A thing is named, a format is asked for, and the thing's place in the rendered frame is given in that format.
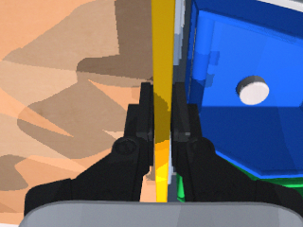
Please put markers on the green open bin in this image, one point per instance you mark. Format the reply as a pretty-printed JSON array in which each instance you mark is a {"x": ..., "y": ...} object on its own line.
[{"x": 294, "y": 182}]

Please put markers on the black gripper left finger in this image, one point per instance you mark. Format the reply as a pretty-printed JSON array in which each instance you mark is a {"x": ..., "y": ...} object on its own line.
[{"x": 119, "y": 175}]

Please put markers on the yellow bar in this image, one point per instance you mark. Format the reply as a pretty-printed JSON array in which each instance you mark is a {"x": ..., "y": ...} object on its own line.
[{"x": 162, "y": 25}]

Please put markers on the grey metal disc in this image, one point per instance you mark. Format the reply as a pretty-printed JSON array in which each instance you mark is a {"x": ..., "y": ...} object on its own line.
[{"x": 253, "y": 90}]

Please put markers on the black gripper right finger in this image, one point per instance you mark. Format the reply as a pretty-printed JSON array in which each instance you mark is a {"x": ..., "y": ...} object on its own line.
[{"x": 211, "y": 178}]

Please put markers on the grey metal shelf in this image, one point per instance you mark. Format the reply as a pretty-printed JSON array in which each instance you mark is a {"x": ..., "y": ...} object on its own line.
[{"x": 181, "y": 30}]

